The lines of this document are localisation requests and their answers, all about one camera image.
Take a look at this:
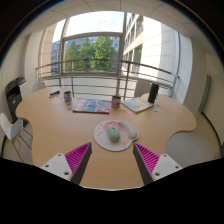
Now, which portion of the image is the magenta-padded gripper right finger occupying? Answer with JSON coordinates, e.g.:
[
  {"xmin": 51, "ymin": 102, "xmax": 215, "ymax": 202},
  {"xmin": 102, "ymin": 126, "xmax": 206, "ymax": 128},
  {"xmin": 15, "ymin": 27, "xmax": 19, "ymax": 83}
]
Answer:
[{"xmin": 132, "ymin": 142, "xmax": 184, "ymax": 186}]

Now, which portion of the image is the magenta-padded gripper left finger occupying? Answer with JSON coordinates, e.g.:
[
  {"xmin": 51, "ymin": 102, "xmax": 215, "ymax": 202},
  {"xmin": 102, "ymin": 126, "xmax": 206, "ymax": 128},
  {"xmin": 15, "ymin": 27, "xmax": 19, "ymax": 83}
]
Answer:
[{"xmin": 40, "ymin": 142, "xmax": 93, "ymax": 186}]

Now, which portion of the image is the mint green computer mouse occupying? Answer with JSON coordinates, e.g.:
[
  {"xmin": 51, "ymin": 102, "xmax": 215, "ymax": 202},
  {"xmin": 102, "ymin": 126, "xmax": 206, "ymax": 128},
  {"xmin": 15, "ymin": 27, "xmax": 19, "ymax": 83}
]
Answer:
[{"xmin": 107, "ymin": 125, "xmax": 121, "ymax": 143}]

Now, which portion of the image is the round pink white mouse pad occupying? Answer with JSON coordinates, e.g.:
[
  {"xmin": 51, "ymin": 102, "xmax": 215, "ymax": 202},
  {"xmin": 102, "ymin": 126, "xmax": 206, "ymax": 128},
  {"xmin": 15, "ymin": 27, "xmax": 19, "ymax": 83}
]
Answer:
[{"xmin": 93, "ymin": 119, "xmax": 140, "ymax": 153}]

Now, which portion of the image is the white chair with wooden legs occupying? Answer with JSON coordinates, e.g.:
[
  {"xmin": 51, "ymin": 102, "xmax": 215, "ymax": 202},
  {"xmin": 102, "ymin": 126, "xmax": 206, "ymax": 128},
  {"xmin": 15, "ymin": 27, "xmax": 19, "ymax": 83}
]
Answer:
[{"xmin": 0, "ymin": 112, "xmax": 34, "ymax": 163}]

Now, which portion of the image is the light blue book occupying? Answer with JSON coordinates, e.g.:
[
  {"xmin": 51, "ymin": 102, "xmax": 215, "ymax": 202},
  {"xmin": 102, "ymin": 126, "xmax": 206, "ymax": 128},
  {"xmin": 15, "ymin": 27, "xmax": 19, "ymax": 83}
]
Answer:
[{"xmin": 121, "ymin": 96, "xmax": 155, "ymax": 114}]

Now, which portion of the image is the printed drink can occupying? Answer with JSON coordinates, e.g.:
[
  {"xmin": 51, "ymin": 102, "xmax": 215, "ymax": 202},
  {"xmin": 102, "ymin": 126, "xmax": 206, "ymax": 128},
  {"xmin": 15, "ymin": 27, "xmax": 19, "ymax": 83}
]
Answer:
[{"xmin": 63, "ymin": 90, "xmax": 73, "ymax": 106}]

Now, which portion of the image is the red and grey magazine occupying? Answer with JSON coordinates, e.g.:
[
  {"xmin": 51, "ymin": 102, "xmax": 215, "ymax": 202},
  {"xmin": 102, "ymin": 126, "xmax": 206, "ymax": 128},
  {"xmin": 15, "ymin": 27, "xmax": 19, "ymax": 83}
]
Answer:
[{"xmin": 72, "ymin": 98, "xmax": 111, "ymax": 115}]

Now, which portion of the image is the small dark blue stapler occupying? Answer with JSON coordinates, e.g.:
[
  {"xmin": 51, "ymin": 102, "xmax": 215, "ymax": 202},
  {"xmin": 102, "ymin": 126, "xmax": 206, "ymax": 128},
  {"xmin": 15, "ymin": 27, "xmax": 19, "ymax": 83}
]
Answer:
[{"xmin": 49, "ymin": 90, "xmax": 61, "ymax": 99}]

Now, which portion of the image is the black cylindrical speaker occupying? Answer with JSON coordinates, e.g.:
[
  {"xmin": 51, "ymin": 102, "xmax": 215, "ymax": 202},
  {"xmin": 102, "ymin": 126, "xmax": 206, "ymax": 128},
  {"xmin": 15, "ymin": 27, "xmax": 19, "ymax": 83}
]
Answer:
[{"xmin": 147, "ymin": 82, "xmax": 160, "ymax": 104}]

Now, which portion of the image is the black office printer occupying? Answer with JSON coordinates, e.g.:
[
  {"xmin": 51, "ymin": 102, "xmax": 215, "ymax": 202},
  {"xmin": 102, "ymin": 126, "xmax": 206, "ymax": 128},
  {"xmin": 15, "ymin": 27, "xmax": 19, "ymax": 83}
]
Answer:
[{"xmin": 4, "ymin": 76, "xmax": 28, "ymax": 123}]

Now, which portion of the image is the white mug with red print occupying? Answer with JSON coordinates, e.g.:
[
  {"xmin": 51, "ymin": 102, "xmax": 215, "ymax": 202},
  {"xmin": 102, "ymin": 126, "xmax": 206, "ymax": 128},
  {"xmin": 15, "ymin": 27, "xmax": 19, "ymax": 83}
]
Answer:
[{"xmin": 111, "ymin": 94, "xmax": 122, "ymax": 109}]

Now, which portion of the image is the grey-green door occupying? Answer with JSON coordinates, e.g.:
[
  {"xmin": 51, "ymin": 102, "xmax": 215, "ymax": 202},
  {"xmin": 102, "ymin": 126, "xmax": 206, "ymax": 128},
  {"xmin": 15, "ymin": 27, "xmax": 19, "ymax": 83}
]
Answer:
[{"xmin": 198, "ymin": 74, "xmax": 212, "ymax": 114}]

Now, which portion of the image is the metal balcony railing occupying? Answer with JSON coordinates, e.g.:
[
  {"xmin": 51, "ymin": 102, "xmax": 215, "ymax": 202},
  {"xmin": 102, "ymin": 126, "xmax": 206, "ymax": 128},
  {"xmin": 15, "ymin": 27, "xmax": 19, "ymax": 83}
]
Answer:
[{"xmin": 35, "ymin": 59, "xmax": 180, "ymax": 98}]

